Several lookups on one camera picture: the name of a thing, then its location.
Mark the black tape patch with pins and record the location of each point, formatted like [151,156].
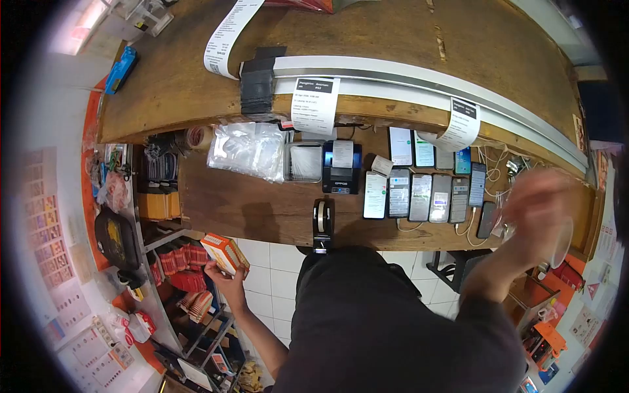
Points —
[258,81]

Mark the colourful chart posters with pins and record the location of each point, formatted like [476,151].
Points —
[54,255]

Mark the person's left thumb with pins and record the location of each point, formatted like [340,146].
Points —
[213,269]

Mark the person's left fingers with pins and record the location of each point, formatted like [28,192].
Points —
[243,275]

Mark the long white receipt strip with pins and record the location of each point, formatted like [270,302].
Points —
[228,34]

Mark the clear acrylic stand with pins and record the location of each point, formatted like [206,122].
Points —
[147,14]

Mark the metal tray of clear bags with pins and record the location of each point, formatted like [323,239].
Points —
[303,162]

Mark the curled receipt with black header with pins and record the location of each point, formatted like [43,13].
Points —
[462,125]

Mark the brown tape roll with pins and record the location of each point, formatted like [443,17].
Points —
[199,137]

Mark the pile of clear plastic bags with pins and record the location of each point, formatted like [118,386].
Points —
[245,150]

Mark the black pouch with yellow print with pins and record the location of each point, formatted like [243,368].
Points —
[117,238]

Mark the black tape dispenser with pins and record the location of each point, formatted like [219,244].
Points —
[322,221]

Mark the orange sealing machine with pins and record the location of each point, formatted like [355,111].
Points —
[545,344]

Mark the white metal rail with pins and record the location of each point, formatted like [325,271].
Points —
[393,73]

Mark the wide receipt with black header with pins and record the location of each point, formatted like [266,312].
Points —
[315,105]

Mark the person's left hand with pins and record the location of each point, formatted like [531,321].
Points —
[231,290]

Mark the person's body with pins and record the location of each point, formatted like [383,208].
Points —
[383,334]

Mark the metal shelf rack with goods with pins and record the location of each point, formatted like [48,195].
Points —
[172,236]

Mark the white power strip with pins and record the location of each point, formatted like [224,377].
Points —
[105,331]

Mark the orange patterned box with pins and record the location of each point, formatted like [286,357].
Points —
[225,250]

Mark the person's right hand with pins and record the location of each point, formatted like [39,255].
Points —
[538,216]

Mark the small white receipt slip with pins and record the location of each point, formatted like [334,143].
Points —
[382,165]

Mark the black receipt printer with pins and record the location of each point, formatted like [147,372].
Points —
[341,172]

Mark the black stool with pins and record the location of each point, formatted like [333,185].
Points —
[452,270]

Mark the rows of smartphones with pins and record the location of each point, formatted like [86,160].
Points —
[422,196]

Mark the blue plastic tool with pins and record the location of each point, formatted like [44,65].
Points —
[120,71]

